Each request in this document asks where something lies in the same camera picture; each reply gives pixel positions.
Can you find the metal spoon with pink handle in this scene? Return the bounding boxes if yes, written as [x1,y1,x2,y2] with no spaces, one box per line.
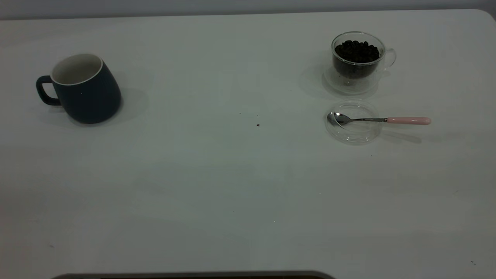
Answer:
[327,112,432,127]

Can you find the dark blue-grey ceramic mug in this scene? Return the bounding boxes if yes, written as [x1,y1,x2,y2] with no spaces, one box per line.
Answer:
[36,53,122,125]

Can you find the clear round glass lid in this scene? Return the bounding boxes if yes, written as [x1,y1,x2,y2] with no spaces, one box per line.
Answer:
[325,99,383,145]

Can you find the dark coffee beans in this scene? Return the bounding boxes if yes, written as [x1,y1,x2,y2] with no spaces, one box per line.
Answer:
[333,40,381,79]

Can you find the clear glass saucer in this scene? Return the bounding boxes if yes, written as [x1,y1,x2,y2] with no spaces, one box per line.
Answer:
[323,64,382,95]

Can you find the clear glass cup with handle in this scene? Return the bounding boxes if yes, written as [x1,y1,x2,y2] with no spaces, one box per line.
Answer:
[331,31,397,88]

